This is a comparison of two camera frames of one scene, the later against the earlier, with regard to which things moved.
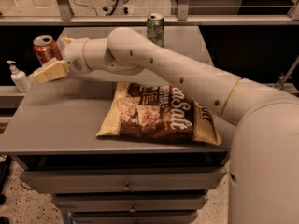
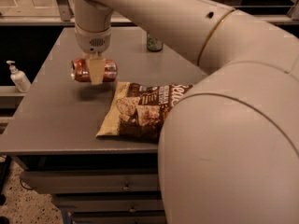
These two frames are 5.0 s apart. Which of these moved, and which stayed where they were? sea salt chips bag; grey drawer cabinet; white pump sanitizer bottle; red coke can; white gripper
Moved: red coke can; white gripper
Stayed: sea salt chips bag; white pump sanitizer bottle; grey drawer cabinet
